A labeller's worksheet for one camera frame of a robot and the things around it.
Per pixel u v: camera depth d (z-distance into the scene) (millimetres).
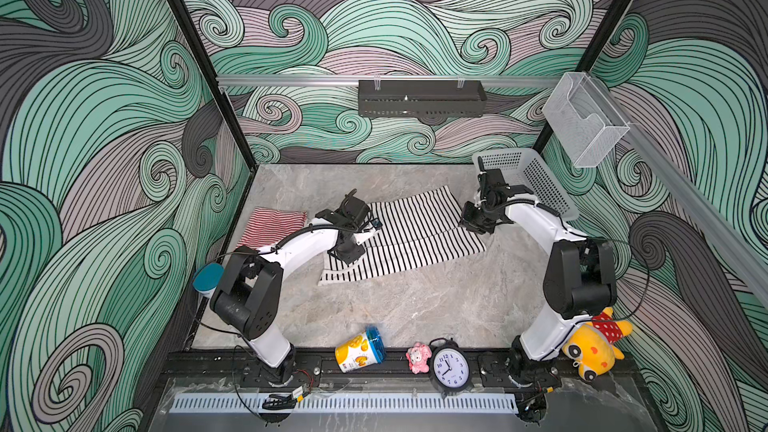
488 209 680
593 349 698
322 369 736
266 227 1005
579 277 474
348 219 697
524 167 1143
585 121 781
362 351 698
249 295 445
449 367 714
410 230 1006
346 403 697
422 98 957
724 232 537
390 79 947
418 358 724
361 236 797
